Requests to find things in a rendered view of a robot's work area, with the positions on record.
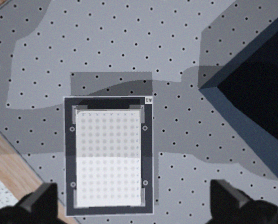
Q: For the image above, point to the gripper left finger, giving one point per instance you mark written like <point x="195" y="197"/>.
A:
<point x="38" y="207"/>

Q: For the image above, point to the white benchtop thermal cycler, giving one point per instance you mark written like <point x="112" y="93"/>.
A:
<point x="245" y="93"/>

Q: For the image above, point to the grey perforated base plate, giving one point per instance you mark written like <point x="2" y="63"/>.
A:
<point x="167" y="49"/>

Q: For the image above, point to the grey pcr plate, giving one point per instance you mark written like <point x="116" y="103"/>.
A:
<point x="108" y="157"/>

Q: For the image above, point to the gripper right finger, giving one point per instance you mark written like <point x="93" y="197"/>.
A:
<point x="229" y="205"/>

